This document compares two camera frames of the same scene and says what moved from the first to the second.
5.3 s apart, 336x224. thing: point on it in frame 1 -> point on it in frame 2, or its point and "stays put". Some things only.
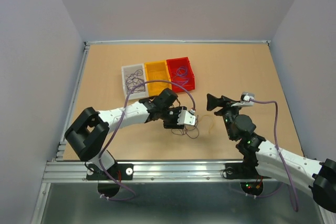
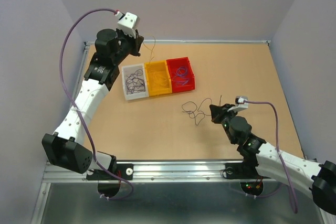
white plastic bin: x=133 y=75 stays put
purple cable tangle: x=193 y=133 -> x=190 y=108
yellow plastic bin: x=157 y=71 stays put
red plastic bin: x=181 y=73 stays put
